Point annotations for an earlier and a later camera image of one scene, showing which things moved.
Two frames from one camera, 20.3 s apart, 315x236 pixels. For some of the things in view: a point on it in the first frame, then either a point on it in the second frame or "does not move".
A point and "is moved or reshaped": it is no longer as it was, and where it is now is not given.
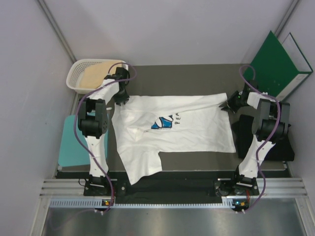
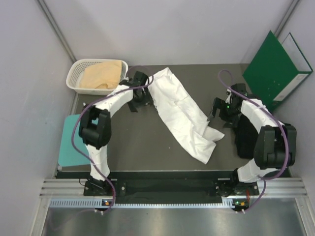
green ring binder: (279, 69) does not move
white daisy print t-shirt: (144, 128) is moved or reshaped
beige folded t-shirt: (93, 75) does not move
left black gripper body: (121, 96) → (144, 99)
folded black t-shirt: (282, 151) does not move
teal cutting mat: (72, 151) does not move
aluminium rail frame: (71, 192) does not move
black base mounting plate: (173, 189) does not move
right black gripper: (229, 106) → (220, 104)
